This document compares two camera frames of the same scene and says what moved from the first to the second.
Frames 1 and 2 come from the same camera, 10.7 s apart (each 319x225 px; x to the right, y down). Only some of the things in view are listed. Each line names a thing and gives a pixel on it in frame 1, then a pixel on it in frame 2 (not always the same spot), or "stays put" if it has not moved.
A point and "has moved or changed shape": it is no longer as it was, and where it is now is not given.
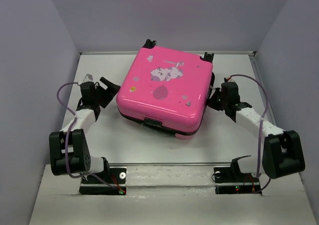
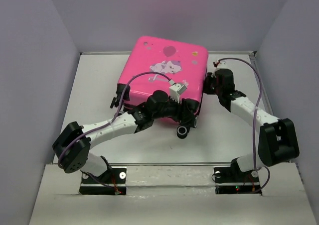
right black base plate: (230, 180) stays put
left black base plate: (112, 181) stays put
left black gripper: (112, 88) -> (182, 113)
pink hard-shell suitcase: (167, 90) has moved or changed shape
